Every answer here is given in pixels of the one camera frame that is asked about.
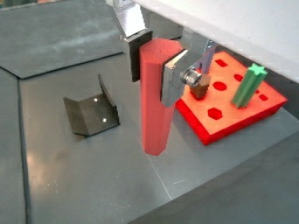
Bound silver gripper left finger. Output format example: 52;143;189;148
105;0;153;82

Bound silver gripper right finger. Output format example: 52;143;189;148
161;28;217;107

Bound red hexagon rod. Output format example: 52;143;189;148
138;38;182;156

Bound red peg board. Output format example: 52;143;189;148
176;52;286;145

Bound brown short peg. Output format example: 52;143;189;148
190;75;210;100

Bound green star rod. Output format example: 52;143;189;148
230;63;266;109

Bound black curved bracket stand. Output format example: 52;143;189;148
62;76;120;137

